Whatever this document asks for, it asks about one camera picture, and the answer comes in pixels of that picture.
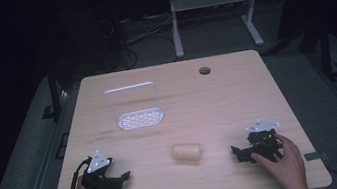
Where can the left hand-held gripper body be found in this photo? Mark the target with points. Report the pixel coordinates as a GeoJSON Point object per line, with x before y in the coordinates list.
{"type": "Point", "coordinates": [96, 176]}

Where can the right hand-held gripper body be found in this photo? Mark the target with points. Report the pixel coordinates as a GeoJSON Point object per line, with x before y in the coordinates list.
{"type": "Point", "coordinates": [263, 141]}

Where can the beige bread roll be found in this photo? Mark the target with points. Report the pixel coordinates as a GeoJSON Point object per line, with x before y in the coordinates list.
{"type": "Point", "coordinates": [187, 152]}

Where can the clear plastic container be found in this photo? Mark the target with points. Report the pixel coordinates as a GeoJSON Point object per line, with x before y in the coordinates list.
{"type": "Point", "coordinates": [139, 112]}

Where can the person's right hand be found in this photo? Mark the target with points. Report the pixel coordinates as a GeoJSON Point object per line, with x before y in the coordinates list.
{"type": "Point", "coordinates": [284, 164]}

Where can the grey metal stand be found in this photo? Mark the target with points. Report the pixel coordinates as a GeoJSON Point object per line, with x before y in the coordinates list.
{"type": "Point", "coordinates": [210, 4]}

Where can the black metal post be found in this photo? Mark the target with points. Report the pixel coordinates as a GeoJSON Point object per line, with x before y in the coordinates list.
{"type": "Point", "coordinates": [327, 54]}
{"type": "Point", "coordinates": [54, 94]}

